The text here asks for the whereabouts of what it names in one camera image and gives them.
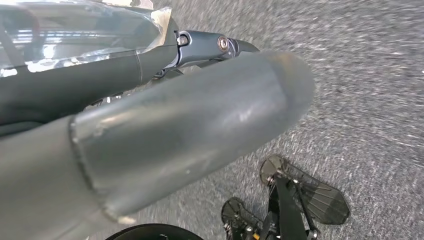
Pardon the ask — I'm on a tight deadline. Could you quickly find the black robot left foot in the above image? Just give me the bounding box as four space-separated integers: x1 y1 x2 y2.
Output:
220 154 351 240

